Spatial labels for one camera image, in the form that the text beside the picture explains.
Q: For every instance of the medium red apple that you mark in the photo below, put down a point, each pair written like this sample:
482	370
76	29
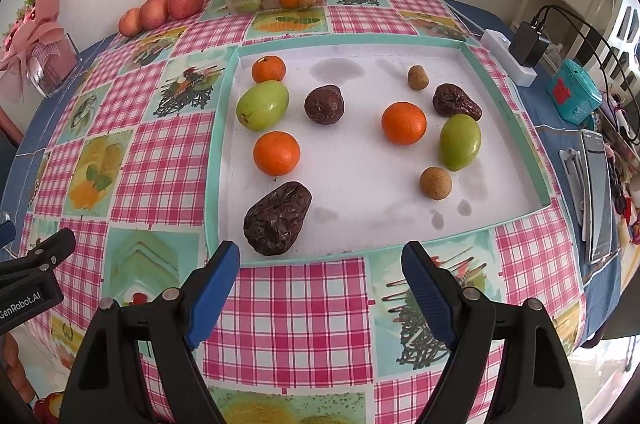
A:
153	12

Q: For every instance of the large red apple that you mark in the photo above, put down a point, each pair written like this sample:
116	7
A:
186	2

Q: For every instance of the black charger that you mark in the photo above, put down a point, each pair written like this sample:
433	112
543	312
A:
530	44

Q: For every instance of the clear acrylic vase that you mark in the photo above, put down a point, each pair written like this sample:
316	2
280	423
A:
55	72

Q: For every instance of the brown longan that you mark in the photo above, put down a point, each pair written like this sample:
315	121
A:
435	183
417	77

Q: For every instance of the brown curved wooden rail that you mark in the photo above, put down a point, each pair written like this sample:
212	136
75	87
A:
7	124

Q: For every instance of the white power strip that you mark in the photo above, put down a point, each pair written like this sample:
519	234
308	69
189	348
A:
495	42

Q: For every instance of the white tray teal rim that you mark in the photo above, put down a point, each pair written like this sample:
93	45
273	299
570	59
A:
360	174

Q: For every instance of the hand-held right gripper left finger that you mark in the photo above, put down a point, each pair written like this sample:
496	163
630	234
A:
212	294

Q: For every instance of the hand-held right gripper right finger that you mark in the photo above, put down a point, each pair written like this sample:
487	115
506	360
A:
430	294

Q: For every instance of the green fruit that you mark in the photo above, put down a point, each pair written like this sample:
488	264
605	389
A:
247	6

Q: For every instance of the colourful small clutter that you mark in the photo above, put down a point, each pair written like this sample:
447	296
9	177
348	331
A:
622	184

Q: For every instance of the grey smartphone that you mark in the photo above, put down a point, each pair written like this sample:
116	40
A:
597	199

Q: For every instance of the pink checked tablecloth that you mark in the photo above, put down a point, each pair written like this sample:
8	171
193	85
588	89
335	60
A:
165	164

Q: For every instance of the silver metal tool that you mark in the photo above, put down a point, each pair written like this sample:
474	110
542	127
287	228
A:
575	189

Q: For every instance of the green jujube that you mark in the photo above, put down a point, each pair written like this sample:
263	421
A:
460	142
262	105

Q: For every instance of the small red apple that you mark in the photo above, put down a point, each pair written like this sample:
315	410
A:
129	22

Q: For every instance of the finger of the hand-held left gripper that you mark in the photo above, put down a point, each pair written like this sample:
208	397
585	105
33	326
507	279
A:
5	232
52	246

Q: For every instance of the teal device red label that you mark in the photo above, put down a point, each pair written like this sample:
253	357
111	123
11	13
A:
572	89

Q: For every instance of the person's left hand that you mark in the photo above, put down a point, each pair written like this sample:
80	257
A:
12	364

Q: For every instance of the white lattice rack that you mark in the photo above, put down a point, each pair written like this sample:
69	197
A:
625	29

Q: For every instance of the dark brown wrinkled date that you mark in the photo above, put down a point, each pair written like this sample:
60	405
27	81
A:
324	104
456	102
277	218

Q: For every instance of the pink flower bouquet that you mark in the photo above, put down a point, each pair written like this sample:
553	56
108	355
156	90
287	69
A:
35	29

